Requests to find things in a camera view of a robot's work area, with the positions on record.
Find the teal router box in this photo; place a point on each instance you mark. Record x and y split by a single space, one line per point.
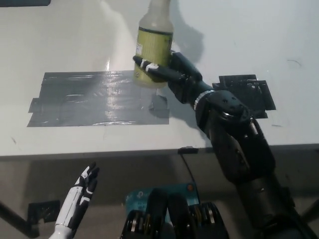
135 199

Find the spray bottle with yellow label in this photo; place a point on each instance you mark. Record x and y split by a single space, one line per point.
153 47

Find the dark metal table leg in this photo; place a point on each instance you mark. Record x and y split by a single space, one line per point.
15 216

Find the black tape floor patch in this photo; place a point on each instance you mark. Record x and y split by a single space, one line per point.
43 210

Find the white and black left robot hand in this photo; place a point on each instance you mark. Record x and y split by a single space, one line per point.
77 196

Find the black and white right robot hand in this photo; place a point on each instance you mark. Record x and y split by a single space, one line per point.
184 77

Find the black tape square mark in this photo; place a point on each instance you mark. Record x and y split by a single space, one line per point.
259 97

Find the dark grey box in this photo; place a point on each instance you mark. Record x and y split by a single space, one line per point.
25 2

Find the large grey duct tape patch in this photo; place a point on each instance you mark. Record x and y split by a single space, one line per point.
82 99

